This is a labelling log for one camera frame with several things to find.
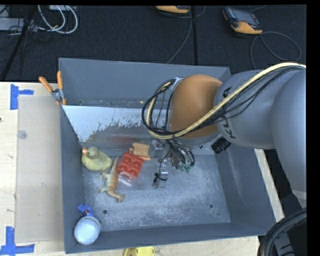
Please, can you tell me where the black cylinder on white bracket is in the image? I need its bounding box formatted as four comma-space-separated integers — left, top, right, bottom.
210, 136, 232, 155

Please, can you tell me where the white spray bottle blue nozzle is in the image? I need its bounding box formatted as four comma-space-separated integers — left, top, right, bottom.
73, 203, 103, 246

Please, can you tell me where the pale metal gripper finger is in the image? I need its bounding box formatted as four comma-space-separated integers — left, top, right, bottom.
151, 172, 161, 190
159, 171, 169, 189

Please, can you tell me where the red studded block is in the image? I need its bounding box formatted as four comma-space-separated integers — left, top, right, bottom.
116, 151, 146, 181

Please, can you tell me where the yellow rubber duck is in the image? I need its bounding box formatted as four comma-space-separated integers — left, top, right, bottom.
80, 146, 114, 173

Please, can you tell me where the pale wood flat board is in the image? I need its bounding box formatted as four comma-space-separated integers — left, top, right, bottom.
14, 95, 66, 244

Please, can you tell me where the tan wooden toy piece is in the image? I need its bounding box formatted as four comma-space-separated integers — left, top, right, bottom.
128, 142, 152, 162

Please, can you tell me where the grey metal bin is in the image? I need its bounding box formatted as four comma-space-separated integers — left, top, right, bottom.
58, 57, 279, 254

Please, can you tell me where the tan toy dinosaur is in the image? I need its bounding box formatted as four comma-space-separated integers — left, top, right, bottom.
97, 155, 126, 204

